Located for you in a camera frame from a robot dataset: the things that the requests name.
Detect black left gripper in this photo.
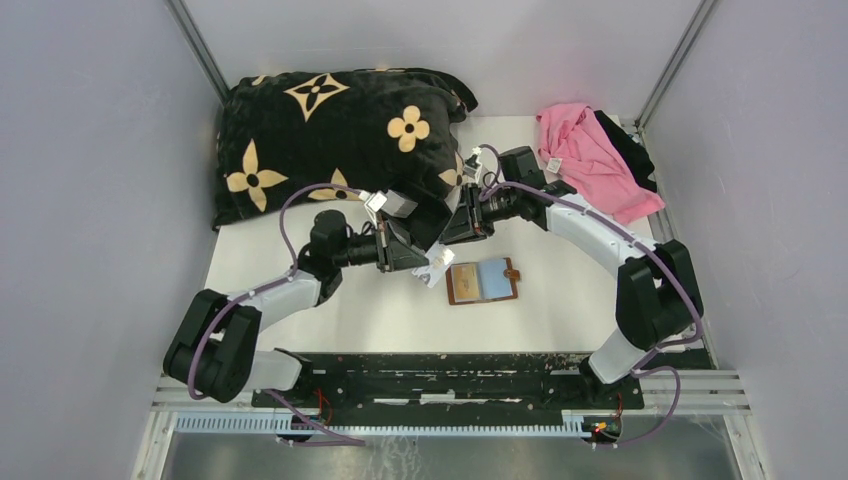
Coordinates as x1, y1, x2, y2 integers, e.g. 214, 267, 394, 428
334, 221, 429, 273

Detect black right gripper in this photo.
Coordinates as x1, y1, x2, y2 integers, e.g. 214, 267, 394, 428
439, 182, 522, 246

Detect silver VIP card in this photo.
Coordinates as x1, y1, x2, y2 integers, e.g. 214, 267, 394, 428
411, 243, 455, 288

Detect brown leather card holder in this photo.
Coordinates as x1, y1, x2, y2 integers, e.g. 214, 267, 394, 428
446, 257, 521, 306

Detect yellow card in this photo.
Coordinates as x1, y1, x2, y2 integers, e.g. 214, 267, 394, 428
452, 264, 480, 302

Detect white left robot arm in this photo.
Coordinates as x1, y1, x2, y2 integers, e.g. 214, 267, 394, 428
162, 210, 429, 407

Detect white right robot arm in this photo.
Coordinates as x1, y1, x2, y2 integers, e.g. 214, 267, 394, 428
442, 146, 705, 408

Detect white card stack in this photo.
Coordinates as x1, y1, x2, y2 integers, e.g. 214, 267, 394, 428
380, 190, 418, 218

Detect pink cloth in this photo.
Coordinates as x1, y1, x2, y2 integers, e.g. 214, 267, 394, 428
536, 103, 665, 225

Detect black floral plush pillow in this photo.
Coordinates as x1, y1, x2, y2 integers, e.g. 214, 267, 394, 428
212, 68, 479, 228

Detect black cloth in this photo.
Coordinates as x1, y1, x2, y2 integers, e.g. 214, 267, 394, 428
594, 110, 658, 193

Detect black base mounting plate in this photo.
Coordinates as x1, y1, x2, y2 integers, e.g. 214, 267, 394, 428
251, 351, 713, 429

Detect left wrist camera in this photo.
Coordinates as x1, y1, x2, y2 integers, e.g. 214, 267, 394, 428
359, 190, 388, 213

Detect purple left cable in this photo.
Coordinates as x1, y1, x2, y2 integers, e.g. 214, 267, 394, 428
186, 183, 367, 448

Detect white slotted cable duct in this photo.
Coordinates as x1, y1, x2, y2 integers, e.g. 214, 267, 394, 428
174, 412, 590, 439

